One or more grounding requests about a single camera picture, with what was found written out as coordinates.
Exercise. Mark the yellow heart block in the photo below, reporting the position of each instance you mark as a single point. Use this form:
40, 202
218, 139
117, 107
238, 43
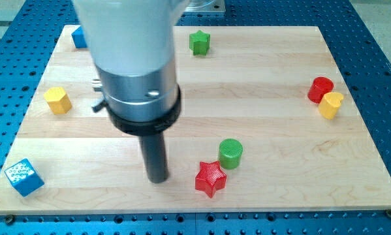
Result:
330, 104

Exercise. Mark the blue block behind arm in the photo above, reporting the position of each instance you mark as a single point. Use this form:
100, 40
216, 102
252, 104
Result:
78, 38

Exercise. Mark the yellow hexagon block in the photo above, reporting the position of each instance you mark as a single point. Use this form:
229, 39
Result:
58, 100

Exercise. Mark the wooden board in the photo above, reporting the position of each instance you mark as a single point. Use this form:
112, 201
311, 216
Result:
252, 86

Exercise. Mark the blue cube with white pattern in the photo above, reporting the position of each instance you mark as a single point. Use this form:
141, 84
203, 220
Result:
23, 177

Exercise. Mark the green cylinder block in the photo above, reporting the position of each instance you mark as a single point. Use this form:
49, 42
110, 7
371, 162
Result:
230, 153

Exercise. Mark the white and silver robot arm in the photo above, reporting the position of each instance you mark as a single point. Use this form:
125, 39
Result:
132, 46

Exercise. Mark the green star block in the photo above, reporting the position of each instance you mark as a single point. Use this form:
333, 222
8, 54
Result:
199, 42

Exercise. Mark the red star block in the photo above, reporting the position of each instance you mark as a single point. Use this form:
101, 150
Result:
210, 178

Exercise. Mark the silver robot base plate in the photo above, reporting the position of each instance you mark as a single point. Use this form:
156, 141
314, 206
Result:
209, 6

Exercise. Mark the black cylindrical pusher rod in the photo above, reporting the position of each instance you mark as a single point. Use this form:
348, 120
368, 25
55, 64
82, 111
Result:
154, 156

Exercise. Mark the red cylinder block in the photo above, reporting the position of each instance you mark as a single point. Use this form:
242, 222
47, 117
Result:
319, 87

